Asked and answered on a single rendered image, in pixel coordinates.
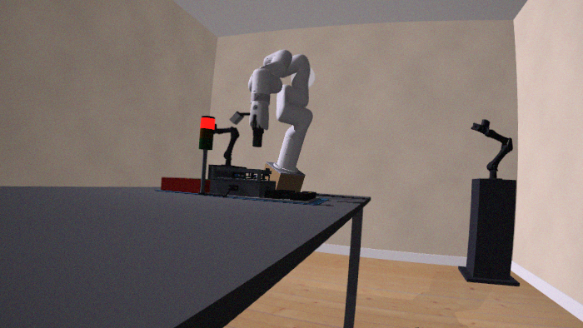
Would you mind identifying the red open-top bin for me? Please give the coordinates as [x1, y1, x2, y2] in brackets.
[161, 177, 210, 193]

